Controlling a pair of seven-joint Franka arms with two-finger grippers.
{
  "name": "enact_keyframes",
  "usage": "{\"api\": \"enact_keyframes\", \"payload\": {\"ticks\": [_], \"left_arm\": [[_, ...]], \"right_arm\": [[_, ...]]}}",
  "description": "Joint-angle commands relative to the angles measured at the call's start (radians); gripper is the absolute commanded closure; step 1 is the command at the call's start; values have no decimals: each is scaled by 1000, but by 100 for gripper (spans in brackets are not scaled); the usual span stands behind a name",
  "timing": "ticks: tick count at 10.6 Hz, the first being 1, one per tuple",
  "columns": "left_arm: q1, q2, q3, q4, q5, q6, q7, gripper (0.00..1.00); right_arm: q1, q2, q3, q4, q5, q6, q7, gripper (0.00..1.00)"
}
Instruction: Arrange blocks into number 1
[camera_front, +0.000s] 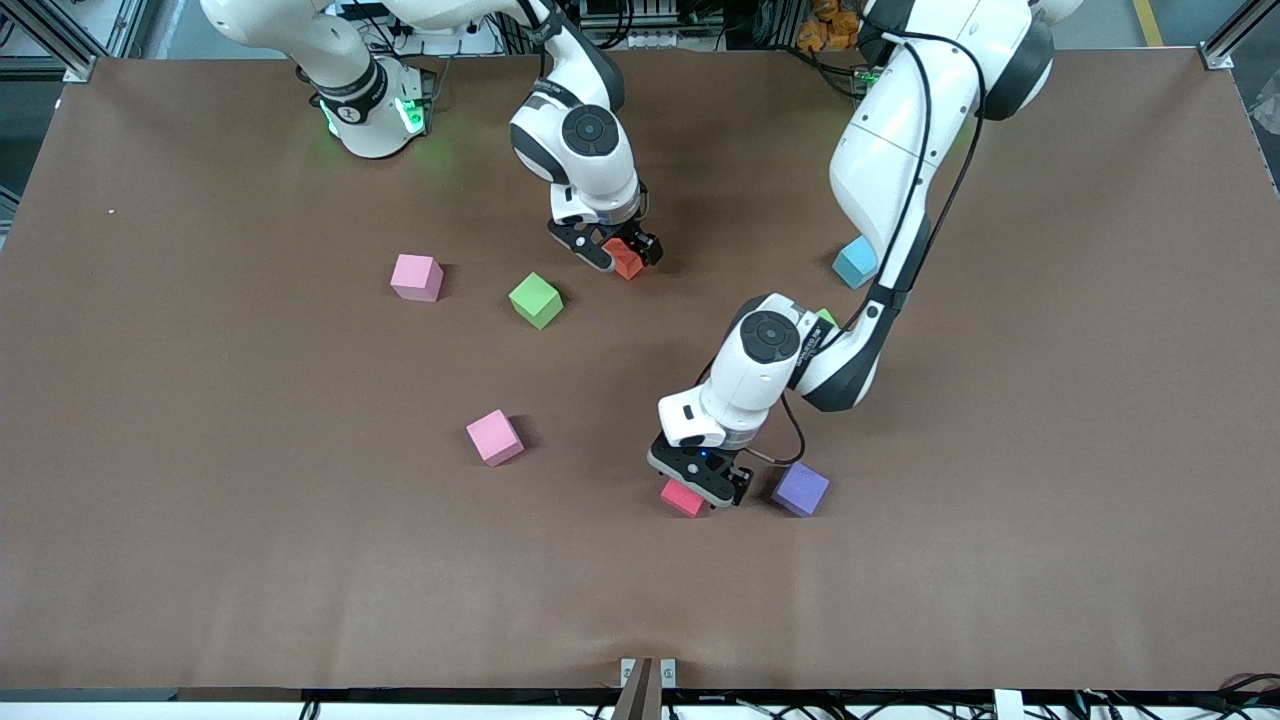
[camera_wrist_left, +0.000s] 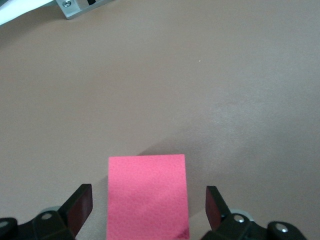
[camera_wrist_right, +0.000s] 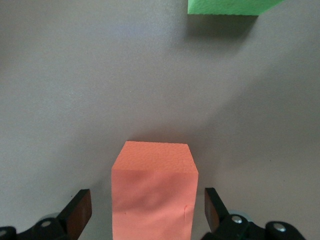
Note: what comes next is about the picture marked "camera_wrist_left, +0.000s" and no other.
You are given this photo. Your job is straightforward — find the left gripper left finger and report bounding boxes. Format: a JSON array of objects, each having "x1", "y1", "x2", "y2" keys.
[{"x1": 32, "y1": 184, "x2": 94, "y2": 240}]

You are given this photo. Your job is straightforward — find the red foam cube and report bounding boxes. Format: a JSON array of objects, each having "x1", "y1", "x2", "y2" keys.
[{"x1": 105, "y1": 154, "x2": 190, "y2": 240}]

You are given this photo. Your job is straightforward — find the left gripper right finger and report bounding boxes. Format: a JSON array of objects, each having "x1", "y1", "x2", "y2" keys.
[{"x1": 201, "y1": 185, "x2": 254, "y2": 240}]

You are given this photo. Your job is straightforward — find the metal bracket with screws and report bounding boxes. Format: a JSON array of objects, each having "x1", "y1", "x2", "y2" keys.
[{"x1": 55, "y1": 0, "x2": 116, "y2": 21}]

